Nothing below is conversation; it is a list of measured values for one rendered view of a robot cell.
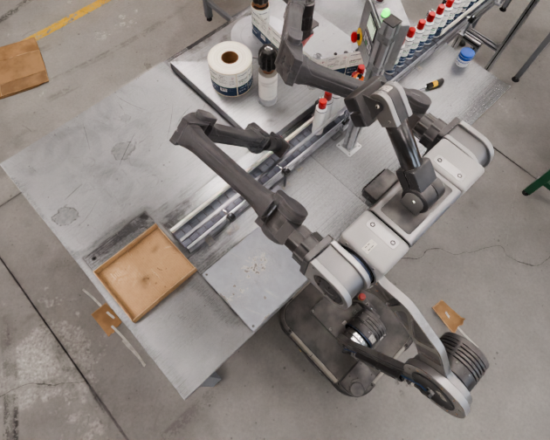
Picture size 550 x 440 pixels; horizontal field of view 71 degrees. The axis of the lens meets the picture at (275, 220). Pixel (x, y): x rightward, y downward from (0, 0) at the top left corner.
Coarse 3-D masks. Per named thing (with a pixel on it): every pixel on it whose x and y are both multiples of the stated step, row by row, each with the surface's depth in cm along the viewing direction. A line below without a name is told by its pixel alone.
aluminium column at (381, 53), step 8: (392, 16) 119; (384, 24) 119; (392, 24) 117; (400, 24) 119; (384, 32) 122; (392, 32) 119; (376, 40) 125; (376, 48) 127; (384, 48) 124; (376, 56) 130; (384, 56) 128; (376, 64) 131; (384, 64) 133; (368, 72) 137; (352, 128) 167; (360, 128) 166; (352, 136) 169; (344, 144) 177; (352, 144) 173
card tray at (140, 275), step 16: (144, 240) 158; (160, 240) 158; (128, 256) 155; (144, 256) 155; (160, 256) 156; (176, 256) 156; (96, 272) 151; (112, 272) 152; (128, 272) 153; (144, 272) 153; (160, 272) 153; (176, 272) 153; (192, 272) 152; (112, 288) 150; (128, 288) 150; (144, 288) 150; (160, 288) 150; (128, 304) 148; (144, 304) 148
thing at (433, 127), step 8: (424, 120) 105; (432, 120) 105; (440, 120) 104; (456, 120) 102; (416, 128) 107; (424, 128) 105; (432, 128) 104; (440, 128) 103; (448, 128) 101; (416, 136) 110; (424, 136) 105; (432, 136) 104; (440, 136) 101; (424, 144) 107; (432, 144) 105
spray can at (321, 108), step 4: (320, 100) 157; (324, 100) 158; (320, 104) 158; (324, 104) 157; (316, 108) 161; (320, 108) 160; (324, 108) 160; (316, 112) 162; (320, 112) 161; (324, 112) 161; (316, 116) 164; (320, 116) 163; (324, 116) 163; (316, 120) 166; (320, 120) 165; (324, 120) 167; (316, 124) 168; (320, 124) 168; (312, 128) 174; (316, 128) 171; (312, 132) 175; (320, 132) 173
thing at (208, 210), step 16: (304, 144) 173; (272, 160) 170; (288, 160) 170; (256, 176) 166; (272, 176) 168; (224, 192) 163; (208, 208) 160; (192, 224) 156; (208, 224) 157; (192, 240) 154
